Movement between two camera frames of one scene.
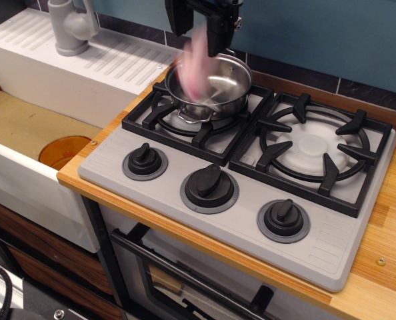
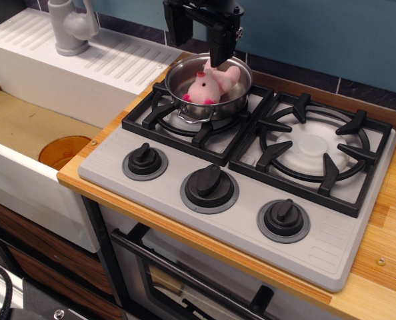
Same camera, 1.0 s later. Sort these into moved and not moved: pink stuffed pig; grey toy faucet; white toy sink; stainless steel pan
Moved: pink stuffed pig
Not moved: stainless steel pan; white toy sink; grey toy faucet
